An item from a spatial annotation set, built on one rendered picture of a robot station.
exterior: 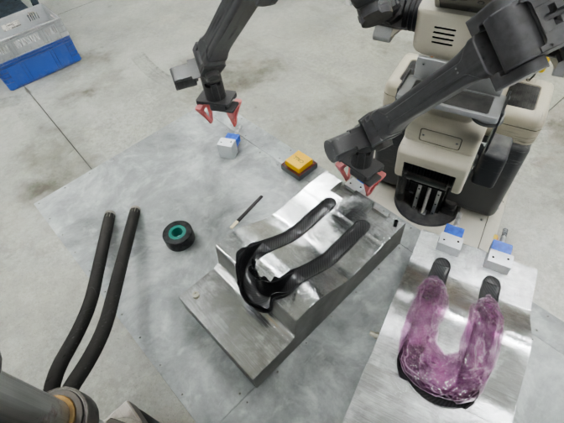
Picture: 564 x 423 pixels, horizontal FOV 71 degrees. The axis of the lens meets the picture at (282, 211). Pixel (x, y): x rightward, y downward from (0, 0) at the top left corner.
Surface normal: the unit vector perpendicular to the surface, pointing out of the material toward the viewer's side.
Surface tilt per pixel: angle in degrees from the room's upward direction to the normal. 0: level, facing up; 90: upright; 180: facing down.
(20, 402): 90
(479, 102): 0
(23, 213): 0
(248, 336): 0
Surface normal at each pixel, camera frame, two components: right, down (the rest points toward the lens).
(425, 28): -0.48, 0.78
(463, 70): -0.88, 0.38
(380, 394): -0.07, -0.62
